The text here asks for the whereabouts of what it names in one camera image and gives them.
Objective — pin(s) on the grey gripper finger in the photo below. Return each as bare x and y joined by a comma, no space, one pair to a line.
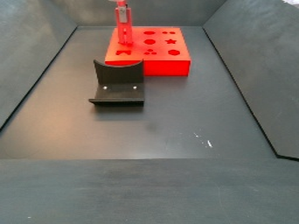
121,14

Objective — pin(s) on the red double-square peg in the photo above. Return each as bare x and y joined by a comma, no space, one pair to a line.
124,28

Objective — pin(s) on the red shape-sorter block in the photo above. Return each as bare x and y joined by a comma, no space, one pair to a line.
159,46

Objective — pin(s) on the black curved holder stand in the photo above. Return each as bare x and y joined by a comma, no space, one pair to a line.
120,84

